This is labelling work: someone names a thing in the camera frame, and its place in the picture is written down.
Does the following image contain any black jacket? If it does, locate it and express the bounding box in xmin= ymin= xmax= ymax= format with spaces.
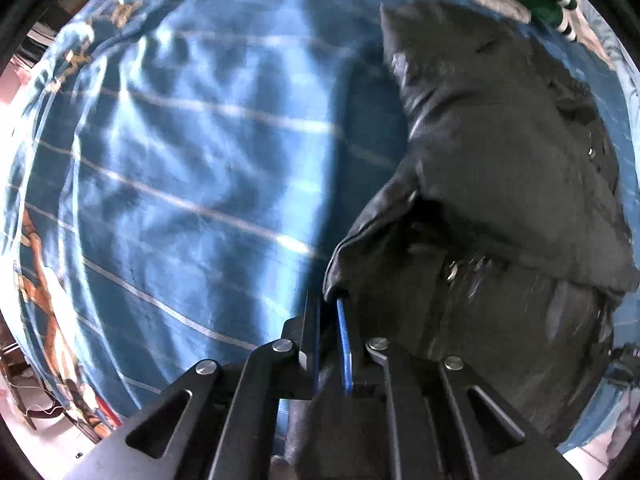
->
xmin=287 ymin=2 xmax=632 ymax=480

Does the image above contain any blue printed bed sheet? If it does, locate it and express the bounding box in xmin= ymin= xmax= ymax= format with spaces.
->
xmin=7 ymin=0 xmax=632 ymax=456

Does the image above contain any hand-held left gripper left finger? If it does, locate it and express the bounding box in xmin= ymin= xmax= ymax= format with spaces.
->
xmin=65 ymin=290 xmax=322 ymax=480

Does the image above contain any dark wooden chair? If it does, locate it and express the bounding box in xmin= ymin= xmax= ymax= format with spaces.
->
xmin=0 ymin=342 xmax=76 ymax=431

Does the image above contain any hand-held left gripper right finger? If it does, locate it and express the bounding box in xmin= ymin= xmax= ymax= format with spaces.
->
xmin=336 ymin=299 xmax=568 ymax=480

